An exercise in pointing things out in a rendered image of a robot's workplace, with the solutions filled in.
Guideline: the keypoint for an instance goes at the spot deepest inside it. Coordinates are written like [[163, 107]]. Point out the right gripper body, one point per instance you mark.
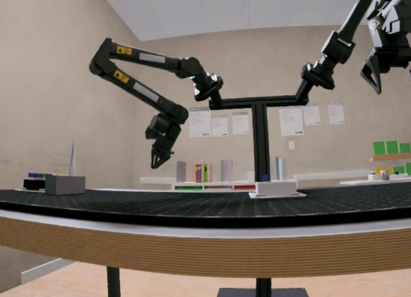
[[166, 149]]

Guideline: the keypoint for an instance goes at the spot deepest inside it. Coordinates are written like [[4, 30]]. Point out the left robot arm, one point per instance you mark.
[[394, 20]]

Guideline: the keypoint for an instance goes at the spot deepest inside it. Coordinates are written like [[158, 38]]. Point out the white rectangular tube rack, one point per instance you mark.
[[274, 188]]

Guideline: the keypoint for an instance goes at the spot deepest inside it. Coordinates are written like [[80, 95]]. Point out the metal forceps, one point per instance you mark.
[[73, 160]]

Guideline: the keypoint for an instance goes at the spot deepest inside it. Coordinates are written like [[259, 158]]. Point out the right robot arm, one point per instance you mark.
[[171, 115]]

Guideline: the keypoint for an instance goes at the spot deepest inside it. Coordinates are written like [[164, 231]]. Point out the black vial rack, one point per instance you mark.
[[33, 184]]

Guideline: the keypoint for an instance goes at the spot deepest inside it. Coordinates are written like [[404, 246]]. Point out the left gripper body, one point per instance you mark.
[[391, 57]]

